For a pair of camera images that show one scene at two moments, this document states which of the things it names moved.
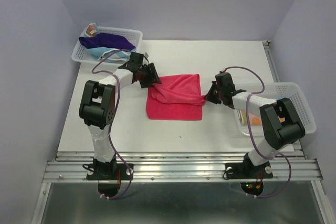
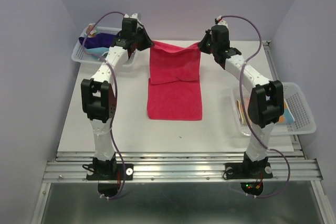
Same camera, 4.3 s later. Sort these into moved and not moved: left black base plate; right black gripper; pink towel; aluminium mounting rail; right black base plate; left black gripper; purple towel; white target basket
Moved: left black gripper; right black gripper; pink towel
Not moved: purple towel; white target basket; left black base plate; right black base plate; aluminium mounting rail
